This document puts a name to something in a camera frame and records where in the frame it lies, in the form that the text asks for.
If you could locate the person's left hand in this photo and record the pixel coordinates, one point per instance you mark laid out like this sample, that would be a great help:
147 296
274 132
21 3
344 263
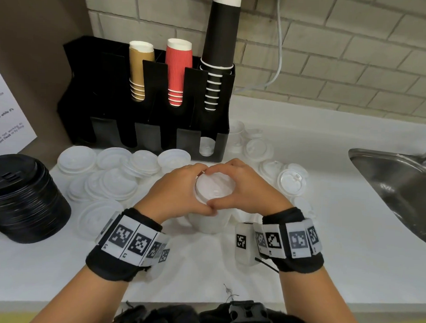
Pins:
170 196

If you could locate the person's right hand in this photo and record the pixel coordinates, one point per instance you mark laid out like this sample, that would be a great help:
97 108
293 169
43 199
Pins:
257 196

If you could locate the pile of white cup lids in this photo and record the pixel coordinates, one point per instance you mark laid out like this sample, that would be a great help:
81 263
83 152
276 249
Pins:
111 184

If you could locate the black cup and lid organizer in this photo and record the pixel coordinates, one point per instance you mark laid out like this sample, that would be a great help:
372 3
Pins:
89 106

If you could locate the stack of black lids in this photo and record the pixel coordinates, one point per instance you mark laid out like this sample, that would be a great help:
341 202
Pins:
26 202

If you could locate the person's right forearm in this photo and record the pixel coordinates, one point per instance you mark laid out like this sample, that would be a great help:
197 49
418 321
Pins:
316 302

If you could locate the right marker wristband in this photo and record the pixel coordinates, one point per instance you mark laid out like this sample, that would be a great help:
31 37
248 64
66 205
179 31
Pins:
290 239

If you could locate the marker wristband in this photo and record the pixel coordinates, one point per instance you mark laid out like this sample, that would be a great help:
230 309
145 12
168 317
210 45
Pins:
290 239
126 238

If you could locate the left marker wristband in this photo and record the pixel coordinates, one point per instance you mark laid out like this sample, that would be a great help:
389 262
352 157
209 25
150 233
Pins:
126 238

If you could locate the stack of red paper cups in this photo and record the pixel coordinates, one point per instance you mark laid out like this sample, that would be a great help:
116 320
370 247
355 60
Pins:
178 67

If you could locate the stack of gold paper cups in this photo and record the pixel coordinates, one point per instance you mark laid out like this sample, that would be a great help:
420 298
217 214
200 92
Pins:
139 66

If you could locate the steel sink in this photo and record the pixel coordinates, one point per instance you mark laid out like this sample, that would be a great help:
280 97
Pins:
400 187

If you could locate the stack of black paper cups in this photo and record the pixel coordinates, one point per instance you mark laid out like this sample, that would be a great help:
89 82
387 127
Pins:
221 31

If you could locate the microwave safety poster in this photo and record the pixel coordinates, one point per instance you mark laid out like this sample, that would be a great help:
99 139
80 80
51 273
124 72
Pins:
8 124

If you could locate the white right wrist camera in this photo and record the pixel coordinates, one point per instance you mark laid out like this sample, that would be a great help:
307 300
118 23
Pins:
243 242

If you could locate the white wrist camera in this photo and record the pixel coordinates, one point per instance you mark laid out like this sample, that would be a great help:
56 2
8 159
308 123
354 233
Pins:
163 255
243 242

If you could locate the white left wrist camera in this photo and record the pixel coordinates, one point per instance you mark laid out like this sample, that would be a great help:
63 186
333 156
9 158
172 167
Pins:
163 255

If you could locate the black chest camera mount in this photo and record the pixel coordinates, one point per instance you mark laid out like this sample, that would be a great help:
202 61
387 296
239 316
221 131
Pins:
249 314

